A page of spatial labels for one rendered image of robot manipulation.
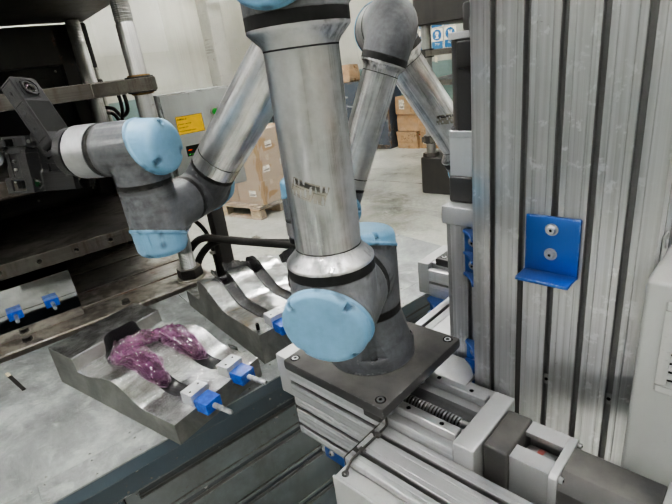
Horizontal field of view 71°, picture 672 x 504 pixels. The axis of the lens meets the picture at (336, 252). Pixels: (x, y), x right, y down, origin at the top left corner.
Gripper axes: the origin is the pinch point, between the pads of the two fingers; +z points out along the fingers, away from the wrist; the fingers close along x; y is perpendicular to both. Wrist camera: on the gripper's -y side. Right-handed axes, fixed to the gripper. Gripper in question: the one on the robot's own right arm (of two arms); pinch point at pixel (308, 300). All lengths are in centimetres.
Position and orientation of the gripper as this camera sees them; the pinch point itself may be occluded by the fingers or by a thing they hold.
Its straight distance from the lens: 132.1
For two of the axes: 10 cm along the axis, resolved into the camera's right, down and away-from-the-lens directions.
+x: 7.7, -3.2, 5.5
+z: 1.2, 9.2, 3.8
